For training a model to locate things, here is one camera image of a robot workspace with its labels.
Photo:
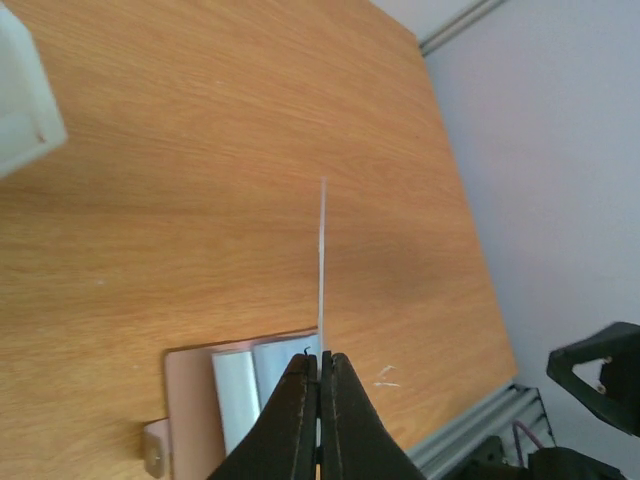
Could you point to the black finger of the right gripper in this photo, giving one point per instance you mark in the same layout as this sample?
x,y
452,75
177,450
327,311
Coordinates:
x,y
595,385

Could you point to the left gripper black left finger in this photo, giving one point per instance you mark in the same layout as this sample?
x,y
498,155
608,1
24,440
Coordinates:
x,y
282,442

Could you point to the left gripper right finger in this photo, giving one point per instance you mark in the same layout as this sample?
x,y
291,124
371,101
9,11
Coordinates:
x,y
354,443

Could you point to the blue card holder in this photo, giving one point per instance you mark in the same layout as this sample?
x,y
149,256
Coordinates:
x,y
214,395

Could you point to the clear plastic bin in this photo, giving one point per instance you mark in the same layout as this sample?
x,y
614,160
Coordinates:
x,y
31,123

